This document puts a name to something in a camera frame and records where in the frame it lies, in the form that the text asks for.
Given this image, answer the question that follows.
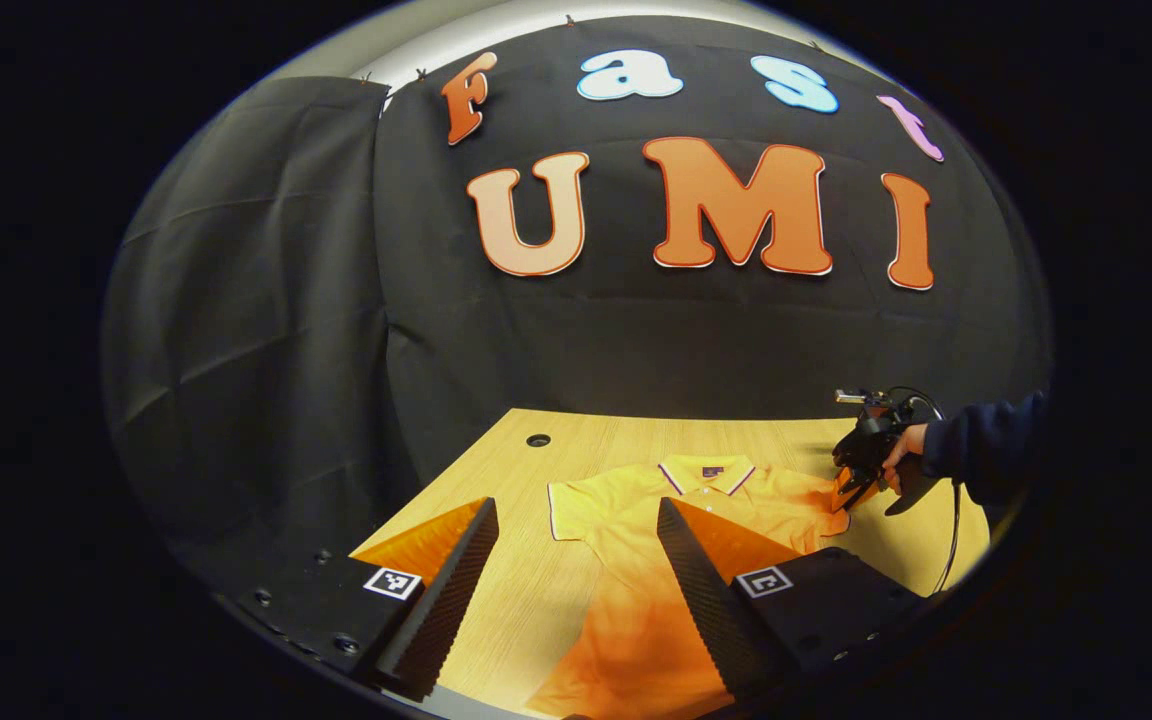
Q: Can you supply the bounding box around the orange T-shirt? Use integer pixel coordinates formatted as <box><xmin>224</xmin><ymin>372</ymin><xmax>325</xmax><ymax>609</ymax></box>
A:
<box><xmin>526</xmin><ymin>455</ymin><xmax>852</xmax><ymax>720</ymax></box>

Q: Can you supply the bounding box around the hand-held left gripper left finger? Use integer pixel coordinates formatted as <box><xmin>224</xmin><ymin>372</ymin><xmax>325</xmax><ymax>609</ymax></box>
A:
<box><xmin>221</xmin><ymin>497</ymin><xmax>500</xmax><ymax>703</ymax></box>

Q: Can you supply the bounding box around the right hand-held gripper cable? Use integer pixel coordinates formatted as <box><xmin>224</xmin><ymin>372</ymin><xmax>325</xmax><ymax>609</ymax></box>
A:
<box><xmin>886</xmin><ymin>385</ymin><xmax>964</xmax><ymax>593</ymax></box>

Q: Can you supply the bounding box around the black backdrop cloth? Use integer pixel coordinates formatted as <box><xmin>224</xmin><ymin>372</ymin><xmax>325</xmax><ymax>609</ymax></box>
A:
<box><xmin>101</xmin><ymin>15</ymin><xmax>1053</xmax><ymax>591</ymax></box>

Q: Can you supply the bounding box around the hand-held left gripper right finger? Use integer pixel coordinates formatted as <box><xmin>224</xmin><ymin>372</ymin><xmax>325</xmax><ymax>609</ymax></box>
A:
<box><xmin>656</xmin><ymin>497</ymin><xmax>937</xmax><ymax>716</ymax></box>

